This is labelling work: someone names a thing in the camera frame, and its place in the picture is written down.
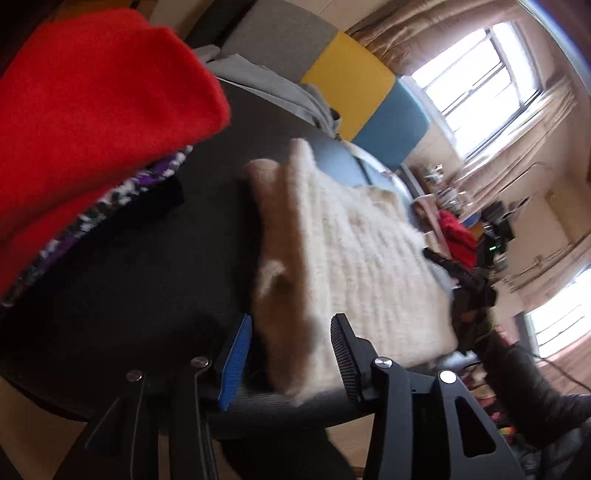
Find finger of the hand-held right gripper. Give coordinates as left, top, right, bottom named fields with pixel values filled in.
left=422, top=248, right=483, bottom=289

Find black monitor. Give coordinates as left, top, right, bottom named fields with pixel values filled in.
left=480, top=198, right=515, bottom=241

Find colourful striped cloth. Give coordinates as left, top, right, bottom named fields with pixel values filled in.
left=475, top=397, right=515, bottom=446

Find grey garment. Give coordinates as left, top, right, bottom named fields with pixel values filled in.
left=194, top=45, right=342, bottom=139

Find grey yellow blue sofa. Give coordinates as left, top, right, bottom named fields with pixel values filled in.
left=185, top=0, right=432, bottom=171

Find purple white patterned garment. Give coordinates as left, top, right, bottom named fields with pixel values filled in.
left=0, top=145, right=195, bottom=309

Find red fluffy sweater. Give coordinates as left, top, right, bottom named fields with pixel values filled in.
left=438, top=210, right=478, bottom=273

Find cream knitted sweater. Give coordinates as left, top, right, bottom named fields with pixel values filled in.
left=244, top=138, right=459, bottom=409

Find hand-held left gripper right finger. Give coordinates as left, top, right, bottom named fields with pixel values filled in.
left=331, top=314, right=527, bottom=480

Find brown garment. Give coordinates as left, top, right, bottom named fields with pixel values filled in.
left=413, top=194, right=446, bottom=245

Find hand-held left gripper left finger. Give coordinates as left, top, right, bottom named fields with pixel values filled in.
left=53, top=314, right=253, bottom=480

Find glass window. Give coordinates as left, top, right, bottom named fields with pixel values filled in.
left=409, top=22, right=544, bottom=160
left=526, top=277, right=591, bottom=361

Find beige patterned curtain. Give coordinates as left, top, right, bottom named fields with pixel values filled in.
left=345, top=0, right=525, bottom=77
left=462, top=76, right=583, bottom=199
left=540, top=348, right=591, bottom=404

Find red folded garment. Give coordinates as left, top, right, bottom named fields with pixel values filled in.
left=0, top=8, right=232, bottom=296

